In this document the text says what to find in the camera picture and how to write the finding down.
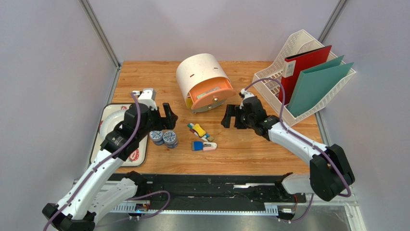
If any white paper plate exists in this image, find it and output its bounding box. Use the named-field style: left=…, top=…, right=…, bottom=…
left=99, top=110, right=126, bottom=140

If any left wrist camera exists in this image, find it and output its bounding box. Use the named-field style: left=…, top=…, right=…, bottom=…
left=131, top=88, right=157, bottom=110

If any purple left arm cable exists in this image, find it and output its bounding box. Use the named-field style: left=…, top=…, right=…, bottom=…
left=42, top=92, right=170, bottom=231

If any strawberry pattern tray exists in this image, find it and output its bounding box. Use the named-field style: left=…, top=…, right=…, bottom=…
left=90, top=103, right=148, bottom=167

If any blue patterned tape roll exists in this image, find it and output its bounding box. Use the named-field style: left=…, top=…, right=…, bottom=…
left=163, top=130, right=179, bottom=149
left=149, top=130, right=165, bottom=146

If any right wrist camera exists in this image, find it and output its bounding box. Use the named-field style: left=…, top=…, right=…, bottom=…
left=239, top=89, right=255, bottom=108

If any white plastic file rack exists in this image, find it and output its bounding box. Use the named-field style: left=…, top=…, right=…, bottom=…
left=253, top=29, right=356, bottom=126

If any yellow bone-shaped eraser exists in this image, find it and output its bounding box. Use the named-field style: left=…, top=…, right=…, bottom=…
left=193, top=124, right=206, bottom=136

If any round drawer storage box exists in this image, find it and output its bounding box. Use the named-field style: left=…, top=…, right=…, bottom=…
left=176, top=53, right=235, bottom=114

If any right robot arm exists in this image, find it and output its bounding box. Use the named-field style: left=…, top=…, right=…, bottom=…
left=221, top=96, right=355, bottom=202

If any blue grey lint roller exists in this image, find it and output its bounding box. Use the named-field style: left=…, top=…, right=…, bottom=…
left=191, top=141, right=204, bottom=151

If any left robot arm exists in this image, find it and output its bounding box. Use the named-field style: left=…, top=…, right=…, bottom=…
left=42, top=103, right=178, bottom=231

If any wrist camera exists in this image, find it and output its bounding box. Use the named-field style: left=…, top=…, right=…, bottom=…
left=131, top=88, right=157, bottom=110
left=239, top=89, right=255, bottom=108

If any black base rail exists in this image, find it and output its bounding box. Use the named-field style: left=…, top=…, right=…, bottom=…
left=115, top=174, right=321, bottom=212

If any white brown marker pen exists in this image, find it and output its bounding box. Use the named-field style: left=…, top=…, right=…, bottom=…
left=190, top=128, right=209, bottom=142

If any red file folder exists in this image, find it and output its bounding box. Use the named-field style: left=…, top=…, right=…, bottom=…
left=278, top=45, right=332, bottom=105

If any teal file folder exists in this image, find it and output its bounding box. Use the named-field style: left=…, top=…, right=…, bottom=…
left=287, top=56, right=354, bottom=117

